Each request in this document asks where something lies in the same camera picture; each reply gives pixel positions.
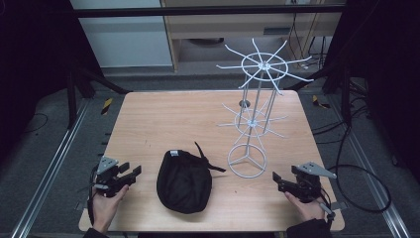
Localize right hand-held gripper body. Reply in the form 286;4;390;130
289;161;338;203

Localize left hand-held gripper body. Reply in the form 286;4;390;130
93;156;137;198

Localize person's right hand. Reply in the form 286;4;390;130
283;191;327;223

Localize person's left hand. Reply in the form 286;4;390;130
91;183;130;234

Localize black cap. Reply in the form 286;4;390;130
156;141;228;215

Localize yellow black tape strip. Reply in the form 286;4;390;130
100;97;114;116
311;94;332;110

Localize black metal stand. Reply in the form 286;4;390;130
284;60;354;127
64;63;133;131

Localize white cabinet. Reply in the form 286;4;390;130
69;0;174;69

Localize black curtain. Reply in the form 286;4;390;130
0;0;102;163
324;0;420;184

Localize light wooden desk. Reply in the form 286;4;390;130
159;0;347;72

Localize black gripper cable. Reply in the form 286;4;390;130
86;164;99;226

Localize white wire hook rack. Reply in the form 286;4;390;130
215;37;315;179

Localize aluminium floor rail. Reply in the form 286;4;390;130
329;94;413;238
10;98;91;238

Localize black looped cable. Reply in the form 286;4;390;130
312;125;393;214

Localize black floor cables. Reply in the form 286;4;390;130
311;78;375;146

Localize thin black floor cable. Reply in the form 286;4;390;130
22;112;50;135

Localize hanging black cables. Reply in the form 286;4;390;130
286;12;329;71

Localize black horizontal frame bar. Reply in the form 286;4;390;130
72;4;347;19

